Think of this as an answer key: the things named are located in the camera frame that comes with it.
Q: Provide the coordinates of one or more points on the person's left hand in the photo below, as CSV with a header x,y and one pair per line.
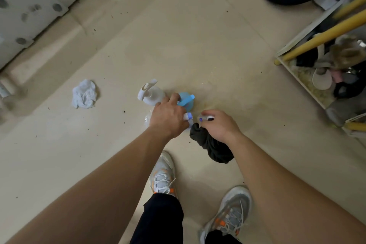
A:
x,y
167,118

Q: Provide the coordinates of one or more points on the person's right hand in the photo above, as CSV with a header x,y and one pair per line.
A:
x,y
224,128

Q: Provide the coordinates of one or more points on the pale blue bottle white sprayer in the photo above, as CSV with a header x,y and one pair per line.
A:
x,y
189,116

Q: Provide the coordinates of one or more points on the green microfibre cloth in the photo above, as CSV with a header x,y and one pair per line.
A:
x,y
214,149

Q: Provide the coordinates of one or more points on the blue spray bottle pink trigger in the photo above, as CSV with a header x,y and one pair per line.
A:
x,y
187,100

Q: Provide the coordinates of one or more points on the white spray bottle teal label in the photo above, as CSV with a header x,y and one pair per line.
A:
x,y
151,96

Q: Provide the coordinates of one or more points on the white shelf yellow poles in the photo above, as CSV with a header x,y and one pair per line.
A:
x,y
314,42

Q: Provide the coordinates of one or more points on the person's left forearm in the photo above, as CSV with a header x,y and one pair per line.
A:
x,y
85,198

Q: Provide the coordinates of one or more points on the person's right forearm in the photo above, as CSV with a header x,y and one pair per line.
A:
x,y
294,195

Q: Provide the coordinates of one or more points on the person's left grey shoe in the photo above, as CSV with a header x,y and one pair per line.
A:
x,y
163,175

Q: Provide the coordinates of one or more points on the person's grey shoe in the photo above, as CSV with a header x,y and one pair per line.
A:
x,y
231,212
163,175

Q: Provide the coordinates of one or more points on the person's right grey shoe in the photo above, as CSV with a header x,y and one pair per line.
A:
x,y
231,212

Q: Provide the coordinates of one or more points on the crumpled white tissue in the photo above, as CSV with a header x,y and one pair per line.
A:
x,y
84,93

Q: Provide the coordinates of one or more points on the black shorts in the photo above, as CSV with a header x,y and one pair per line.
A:
x,y
160,218

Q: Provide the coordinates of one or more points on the black clip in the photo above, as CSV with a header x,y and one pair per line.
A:
x,y
306,59

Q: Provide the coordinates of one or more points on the white round disc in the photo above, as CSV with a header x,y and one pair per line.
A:
x,y
321,79

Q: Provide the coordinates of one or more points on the white plastic scoop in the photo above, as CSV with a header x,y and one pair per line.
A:
x,y
321,58

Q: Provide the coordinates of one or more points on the white plastic strip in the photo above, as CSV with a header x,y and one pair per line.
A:
x,y
356,118

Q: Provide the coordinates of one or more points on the tan fuzzy glove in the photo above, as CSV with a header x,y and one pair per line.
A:
x,y
347,52

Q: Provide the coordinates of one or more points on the white metal rack frame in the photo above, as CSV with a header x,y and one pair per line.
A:
x,y
25,18

